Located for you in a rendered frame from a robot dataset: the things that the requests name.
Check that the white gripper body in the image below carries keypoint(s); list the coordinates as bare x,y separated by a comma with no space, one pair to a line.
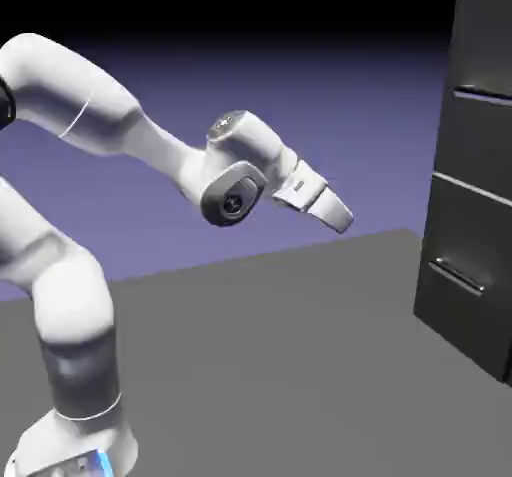
332,210

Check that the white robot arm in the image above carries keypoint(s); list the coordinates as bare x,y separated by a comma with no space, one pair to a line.
100,113

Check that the dark grey cabinet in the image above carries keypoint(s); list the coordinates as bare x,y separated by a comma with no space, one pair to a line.
468,205

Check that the dark grey drawer front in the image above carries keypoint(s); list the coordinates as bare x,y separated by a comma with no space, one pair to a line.
476,141
468,237
480,45

